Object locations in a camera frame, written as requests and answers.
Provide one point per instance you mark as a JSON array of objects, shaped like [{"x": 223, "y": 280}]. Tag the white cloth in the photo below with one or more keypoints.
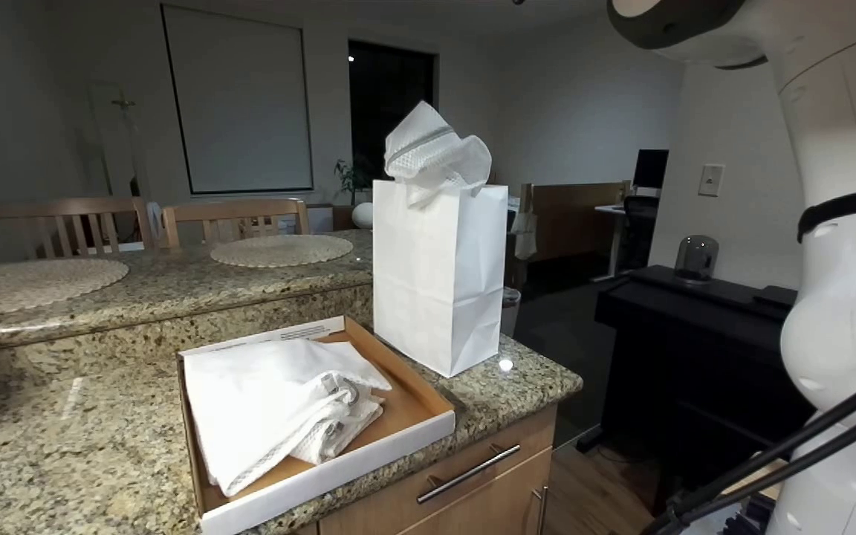
[
  {"x": 260, "y": 419},
  {"x": 431, "y": 151}
]

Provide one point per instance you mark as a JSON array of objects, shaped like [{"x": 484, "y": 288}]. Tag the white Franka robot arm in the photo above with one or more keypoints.
[{"x": 844, "y": 317}]

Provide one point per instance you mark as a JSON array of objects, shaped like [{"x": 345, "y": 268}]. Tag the white paper bag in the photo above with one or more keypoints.
[{"x": 437, "y": 288}]

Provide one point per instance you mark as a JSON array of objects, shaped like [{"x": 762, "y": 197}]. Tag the small grey trash bin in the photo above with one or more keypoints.
[{"x": 511, "y": 315}]

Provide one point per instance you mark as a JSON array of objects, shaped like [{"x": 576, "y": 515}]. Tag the green houseplant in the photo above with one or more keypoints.
[{"x": 358, "y": 196}]

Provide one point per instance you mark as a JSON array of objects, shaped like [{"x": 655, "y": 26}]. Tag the brown wooden cabinet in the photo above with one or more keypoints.
[{"x": 565, "y": 224}]

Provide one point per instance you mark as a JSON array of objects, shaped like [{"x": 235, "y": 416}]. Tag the round woven placemat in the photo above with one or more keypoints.
[
  {"x": 281, "y": 251},
  {"x": 30, "y": 288}
]

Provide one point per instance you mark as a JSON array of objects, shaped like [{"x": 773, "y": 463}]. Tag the white desk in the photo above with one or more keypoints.
[{"x": 609, "y": 224}]

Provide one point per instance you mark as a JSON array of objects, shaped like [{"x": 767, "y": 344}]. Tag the wooden dining chair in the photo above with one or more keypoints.
[
  {"x": 235, "y": 219},
  {"x": 61, "y": 224}
]

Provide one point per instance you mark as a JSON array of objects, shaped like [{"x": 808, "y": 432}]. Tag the wooden tray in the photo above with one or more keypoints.
[{"x": 349, "y": 475}]

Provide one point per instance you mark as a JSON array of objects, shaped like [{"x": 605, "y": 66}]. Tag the wooden cabinet drawer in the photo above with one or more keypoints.
[{"x": 507, "y": 477}]

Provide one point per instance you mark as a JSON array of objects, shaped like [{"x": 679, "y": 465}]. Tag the dark computer monitor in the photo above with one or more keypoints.
[{"x": 652, "y": 167}]

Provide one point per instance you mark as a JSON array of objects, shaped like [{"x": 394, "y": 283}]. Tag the white projector screen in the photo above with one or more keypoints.
[{"x": 235, "y": 99}]

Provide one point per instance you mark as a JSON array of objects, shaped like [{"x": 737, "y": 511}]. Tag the dark rounded glass object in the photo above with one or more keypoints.
[{"x": 695, "y": 258}]

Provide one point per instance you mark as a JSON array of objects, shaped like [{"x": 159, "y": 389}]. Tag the black digital piano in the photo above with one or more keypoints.
[{"x": 706, "y": 358}]

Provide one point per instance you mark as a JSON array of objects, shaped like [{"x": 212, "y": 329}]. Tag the light wooden side table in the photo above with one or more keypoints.
[{"x": 750, "y": 481}]

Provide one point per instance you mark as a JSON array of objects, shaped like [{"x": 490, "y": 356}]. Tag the white light switch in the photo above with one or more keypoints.
[{"x": 712, "y": 179}]

